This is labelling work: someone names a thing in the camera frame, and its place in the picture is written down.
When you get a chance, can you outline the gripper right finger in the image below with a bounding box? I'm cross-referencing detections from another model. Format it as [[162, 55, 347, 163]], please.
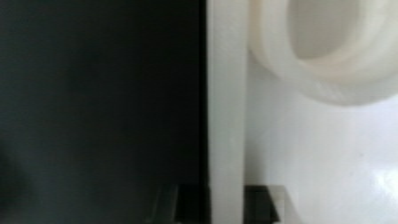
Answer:
[[244, 185, 297, 224]]

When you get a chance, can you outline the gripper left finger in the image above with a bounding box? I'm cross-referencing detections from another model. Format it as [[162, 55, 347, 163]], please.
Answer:
[[152, 184, 210, 224]]

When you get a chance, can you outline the white square tabletop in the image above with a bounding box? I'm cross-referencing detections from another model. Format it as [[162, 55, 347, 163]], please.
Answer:
[[208, 0, 398, 224]]

